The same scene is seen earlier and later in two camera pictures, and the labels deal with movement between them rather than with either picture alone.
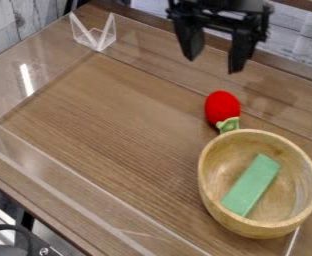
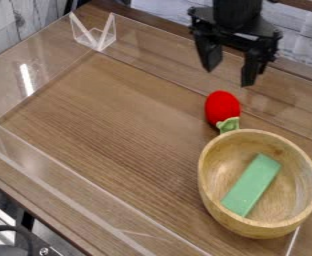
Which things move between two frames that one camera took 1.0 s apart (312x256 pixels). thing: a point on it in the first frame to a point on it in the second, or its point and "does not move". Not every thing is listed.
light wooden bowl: x=287 y=201 does not move
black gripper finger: x=242 y=48 to x=254 y=65
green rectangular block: x=251 y=184 does not move
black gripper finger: x=191 y=34 to x=210 y=47
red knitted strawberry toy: x=223 y=110 does not move
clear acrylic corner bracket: x=93 y=38 does not move
